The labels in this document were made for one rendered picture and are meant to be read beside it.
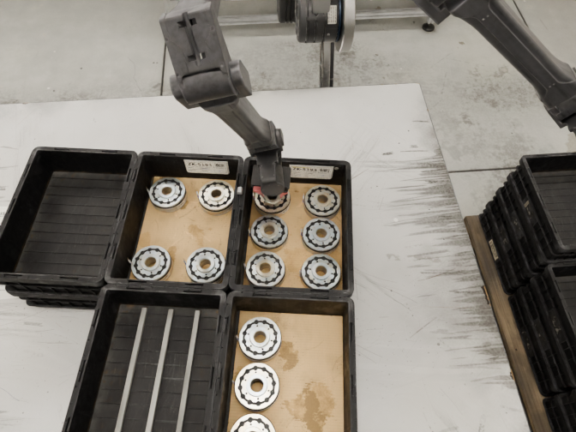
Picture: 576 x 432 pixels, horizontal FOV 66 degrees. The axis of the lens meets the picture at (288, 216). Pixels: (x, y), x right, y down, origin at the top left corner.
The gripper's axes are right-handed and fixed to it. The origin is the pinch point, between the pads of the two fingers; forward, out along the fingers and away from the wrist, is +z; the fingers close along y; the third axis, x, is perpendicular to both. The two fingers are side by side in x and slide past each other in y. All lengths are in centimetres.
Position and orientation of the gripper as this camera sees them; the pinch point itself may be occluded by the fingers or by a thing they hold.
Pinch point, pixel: (272, 194)
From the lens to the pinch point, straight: 126.5
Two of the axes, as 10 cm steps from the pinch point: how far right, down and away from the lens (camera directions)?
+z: 0.0, 5.0, 8.7
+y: 10.0, 0.7, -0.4
